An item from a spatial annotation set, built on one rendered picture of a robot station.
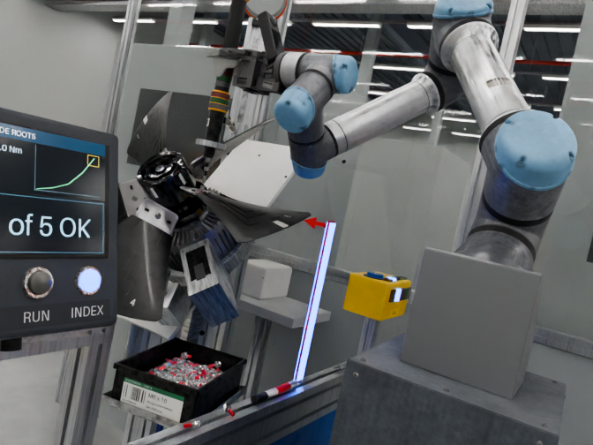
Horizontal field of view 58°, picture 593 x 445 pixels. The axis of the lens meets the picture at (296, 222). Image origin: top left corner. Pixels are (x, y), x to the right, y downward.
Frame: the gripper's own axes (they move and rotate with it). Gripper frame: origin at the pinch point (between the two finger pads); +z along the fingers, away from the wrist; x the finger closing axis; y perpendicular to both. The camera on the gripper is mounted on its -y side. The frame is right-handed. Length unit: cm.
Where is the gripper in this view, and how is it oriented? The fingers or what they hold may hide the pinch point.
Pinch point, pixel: (219, 56)
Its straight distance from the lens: 129.9
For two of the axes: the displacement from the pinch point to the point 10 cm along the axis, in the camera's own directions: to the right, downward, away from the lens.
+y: -2.1, 9.8, 0.6
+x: 5.2, 0.6, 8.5
